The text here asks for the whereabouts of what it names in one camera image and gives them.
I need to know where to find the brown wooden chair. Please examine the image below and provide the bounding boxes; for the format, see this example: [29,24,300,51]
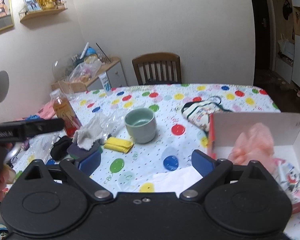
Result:
[132,52,182,85]

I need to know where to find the wooden wall shelf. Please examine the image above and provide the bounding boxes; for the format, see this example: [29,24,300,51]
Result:
[19,2,68,23]

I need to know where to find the black soft pad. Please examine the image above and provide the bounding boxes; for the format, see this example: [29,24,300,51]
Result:
[50,136,72,161]

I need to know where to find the white wooden side cabinet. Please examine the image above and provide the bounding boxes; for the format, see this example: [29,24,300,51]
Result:
[51,56,128,94]

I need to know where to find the small photo frame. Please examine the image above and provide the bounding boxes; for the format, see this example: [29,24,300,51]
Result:
[23,0,41,12]

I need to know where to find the orange drink bottle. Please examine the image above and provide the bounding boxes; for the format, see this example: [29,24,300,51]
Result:
[50,88,82,138]

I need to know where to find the balloon pattern tablecloth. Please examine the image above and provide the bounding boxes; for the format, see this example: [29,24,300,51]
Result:
[0,84,300,239]

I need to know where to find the clear plastic bag of items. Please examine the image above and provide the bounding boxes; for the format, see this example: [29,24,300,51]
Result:
[68,54,102,83]

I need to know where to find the blue crumpled item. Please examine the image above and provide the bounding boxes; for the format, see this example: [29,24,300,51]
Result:
[24,114,41,121]

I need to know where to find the white fluffy cloth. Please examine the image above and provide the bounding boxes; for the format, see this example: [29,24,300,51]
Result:
[72,113,108,151]

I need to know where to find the printed plastic bag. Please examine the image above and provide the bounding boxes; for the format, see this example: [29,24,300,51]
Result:
[274,158,300,204]

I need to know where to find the yellow cloth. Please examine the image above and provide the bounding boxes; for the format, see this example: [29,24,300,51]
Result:
[104,137,134,154]

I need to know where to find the clear zip plastic bag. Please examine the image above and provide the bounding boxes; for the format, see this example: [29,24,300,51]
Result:
[100,109,129,142]

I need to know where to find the person left hand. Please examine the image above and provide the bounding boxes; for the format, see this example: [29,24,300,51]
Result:
[0,142,17,203]

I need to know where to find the purple green sponge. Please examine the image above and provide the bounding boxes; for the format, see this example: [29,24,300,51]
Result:
[67,141,103,170]

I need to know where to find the pink paper sheet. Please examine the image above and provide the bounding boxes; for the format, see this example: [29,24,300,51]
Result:
[18,101,55,121]

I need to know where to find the red white cardboard box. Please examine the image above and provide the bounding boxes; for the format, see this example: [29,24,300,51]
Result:
[207,112,300,213]

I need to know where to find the white wall cabinets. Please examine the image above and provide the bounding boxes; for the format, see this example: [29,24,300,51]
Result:
[271,0,300,88]

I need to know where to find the pale green ceramic mug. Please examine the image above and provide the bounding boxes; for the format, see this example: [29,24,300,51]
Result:
[125,108,157,144]

